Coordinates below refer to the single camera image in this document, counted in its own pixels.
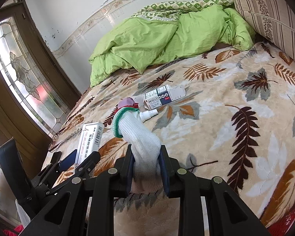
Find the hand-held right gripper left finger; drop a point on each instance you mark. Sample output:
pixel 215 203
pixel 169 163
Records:
pixel 124 172

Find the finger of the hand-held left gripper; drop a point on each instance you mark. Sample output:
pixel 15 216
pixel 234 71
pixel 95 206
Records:
pixel 88 162
pixel 68 162

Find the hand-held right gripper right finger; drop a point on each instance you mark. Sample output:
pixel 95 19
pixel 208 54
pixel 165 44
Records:
pixel 166 174

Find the long white barcode box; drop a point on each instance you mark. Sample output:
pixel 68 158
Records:
pixel 91 140

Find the white glove with green cuff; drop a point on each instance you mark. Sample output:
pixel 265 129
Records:
pixel 137 140

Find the white spray bottle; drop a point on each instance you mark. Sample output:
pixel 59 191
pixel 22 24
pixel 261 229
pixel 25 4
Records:
pixel 147 115

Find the small red wrapper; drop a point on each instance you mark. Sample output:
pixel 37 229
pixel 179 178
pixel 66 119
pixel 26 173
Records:
pixel 132 106

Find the purple wrapper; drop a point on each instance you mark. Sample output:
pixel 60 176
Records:
pixel 126 102

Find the white medicine box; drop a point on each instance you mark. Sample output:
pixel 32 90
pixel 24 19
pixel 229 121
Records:
pixel 159 97

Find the red plastic basket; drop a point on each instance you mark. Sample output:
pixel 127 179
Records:
pixel 290 223

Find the wooden door with glass panel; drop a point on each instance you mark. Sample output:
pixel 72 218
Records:
pixel 22 61

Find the green quilt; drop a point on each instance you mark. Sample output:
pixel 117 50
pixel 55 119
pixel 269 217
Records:
pixel 150 41

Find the striped floral cushion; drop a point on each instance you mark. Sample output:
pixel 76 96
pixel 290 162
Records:
pixel 268 9

